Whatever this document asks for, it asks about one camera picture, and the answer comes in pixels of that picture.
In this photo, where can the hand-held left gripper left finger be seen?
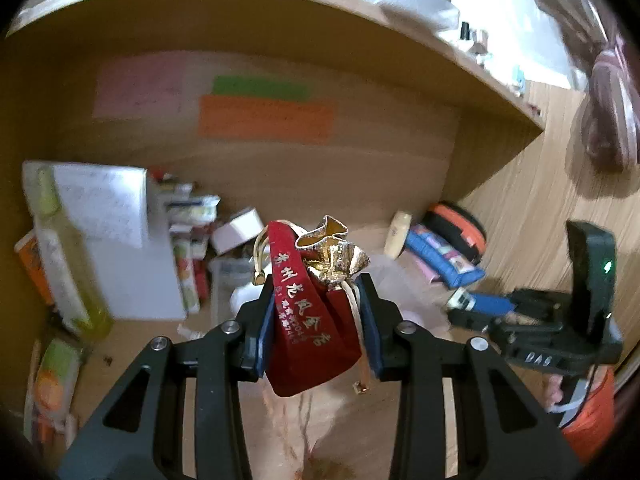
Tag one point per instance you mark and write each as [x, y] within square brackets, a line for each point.
[265, 330]

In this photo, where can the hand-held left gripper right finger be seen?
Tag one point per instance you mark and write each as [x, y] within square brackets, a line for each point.
[372, 330]

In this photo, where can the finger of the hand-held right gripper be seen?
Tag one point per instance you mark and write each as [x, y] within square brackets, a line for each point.
[475, 320]
[495, 303]

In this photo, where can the small white tag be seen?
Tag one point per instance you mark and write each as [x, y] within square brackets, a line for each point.
[461, 299]

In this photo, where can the white round plastic container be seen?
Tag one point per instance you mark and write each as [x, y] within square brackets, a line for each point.
[242, 300]

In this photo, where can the wooden desktop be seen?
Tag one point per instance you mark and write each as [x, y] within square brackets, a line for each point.
[125, 345]

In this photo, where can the person's right hand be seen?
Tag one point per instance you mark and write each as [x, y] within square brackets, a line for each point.
[554, 391]

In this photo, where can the clear plastic box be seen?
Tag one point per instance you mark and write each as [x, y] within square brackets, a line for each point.
[225, 280]

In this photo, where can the pink flat packet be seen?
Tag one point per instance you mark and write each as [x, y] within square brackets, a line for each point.
[431, 272]

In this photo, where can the blue patchwork pencil case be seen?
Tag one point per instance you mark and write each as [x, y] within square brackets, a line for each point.
[440, 255]

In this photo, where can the black orange zip case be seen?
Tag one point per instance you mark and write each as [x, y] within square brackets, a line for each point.
[457, 225]

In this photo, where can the red green printed packet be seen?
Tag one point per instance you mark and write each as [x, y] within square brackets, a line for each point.
[187, 275]

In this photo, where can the cream lotion tube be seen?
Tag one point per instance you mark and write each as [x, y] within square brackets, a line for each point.
[397, 232]

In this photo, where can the white small box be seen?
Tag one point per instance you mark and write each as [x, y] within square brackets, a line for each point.
[237, 232]

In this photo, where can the white blue packet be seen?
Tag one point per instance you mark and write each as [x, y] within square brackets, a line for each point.
[192, 207]

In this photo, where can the pink brown hanging bag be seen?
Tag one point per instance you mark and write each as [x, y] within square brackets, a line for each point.
[607, 110]

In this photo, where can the yellow green bottle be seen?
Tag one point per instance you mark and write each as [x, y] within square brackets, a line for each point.
[65, 260]

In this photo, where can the orange sticky note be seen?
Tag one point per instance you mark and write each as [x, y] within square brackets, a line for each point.
[267, 117]

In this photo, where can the green orange packet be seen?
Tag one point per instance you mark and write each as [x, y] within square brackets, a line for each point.
[55, 385]

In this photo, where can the green sticky note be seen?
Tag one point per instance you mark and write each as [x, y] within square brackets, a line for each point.
[260, 89]

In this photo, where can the orange box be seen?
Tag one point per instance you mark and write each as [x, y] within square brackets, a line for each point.
[32, 265]

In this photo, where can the pink sticky note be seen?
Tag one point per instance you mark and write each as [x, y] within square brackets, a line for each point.
[137, 85]

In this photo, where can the wooden shelf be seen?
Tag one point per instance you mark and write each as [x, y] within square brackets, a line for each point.
[250, 25]

